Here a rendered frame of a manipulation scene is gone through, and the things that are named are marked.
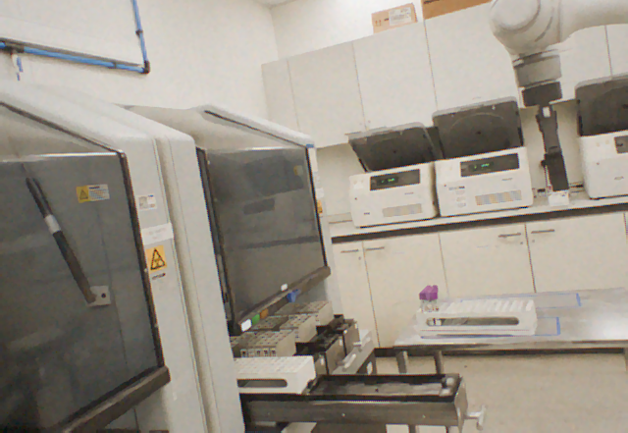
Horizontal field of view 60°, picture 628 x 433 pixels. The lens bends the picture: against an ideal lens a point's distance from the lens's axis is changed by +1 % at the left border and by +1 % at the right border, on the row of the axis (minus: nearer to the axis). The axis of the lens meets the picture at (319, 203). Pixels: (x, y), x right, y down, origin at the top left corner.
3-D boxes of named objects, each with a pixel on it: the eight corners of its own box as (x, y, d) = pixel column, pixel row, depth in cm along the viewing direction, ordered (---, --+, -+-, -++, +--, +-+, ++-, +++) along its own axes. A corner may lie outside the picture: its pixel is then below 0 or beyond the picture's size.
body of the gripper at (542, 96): (561, 78, 106) (569, 125, 107) (558, 81, 114) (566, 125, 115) (520, 88, 109) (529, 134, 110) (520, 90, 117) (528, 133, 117)
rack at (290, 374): (193, 399, 135) (189, 374, 135) (216, 381, 145) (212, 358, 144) (301, 399, 124) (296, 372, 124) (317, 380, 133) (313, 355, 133)
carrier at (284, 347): (290, 351, 153) (287, 331, 153) (296, 351, 153) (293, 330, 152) (272, 367, 143) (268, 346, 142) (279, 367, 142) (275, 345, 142)
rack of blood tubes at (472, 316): (418, 335, 149) (414, 313, 149) (428, 324, 158) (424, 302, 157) (533, 335, 135) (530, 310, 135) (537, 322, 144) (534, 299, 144)
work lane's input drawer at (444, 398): (182, 428, 135) (176, 393, 135) (213, 403, 148) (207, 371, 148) (483, 439, 107) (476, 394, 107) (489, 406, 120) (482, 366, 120)
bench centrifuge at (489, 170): (440, 219, 341) (423, 111, 337) (452, 207, 399) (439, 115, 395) (535, 207, 320) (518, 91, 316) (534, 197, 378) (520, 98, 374)
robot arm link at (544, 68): (557, 53, 114) (562, 81, 114) (511, 65, 117) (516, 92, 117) (560, 47, 105) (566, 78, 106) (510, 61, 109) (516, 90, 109)
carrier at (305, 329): (311, 333, 168) (308, 314, 167) (317, 333, 167) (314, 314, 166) (295, 347, 157) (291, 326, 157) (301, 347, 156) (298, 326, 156)
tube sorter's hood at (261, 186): (75, 345, 145) (28, 108, 142) (204, 287, 201) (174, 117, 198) (240, 336, 125) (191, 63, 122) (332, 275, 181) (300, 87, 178)
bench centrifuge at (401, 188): (351, 230, 365) (337, 135, 361) (379, 217, 421) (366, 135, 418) (434, 220, 342) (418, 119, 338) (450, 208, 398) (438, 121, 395)
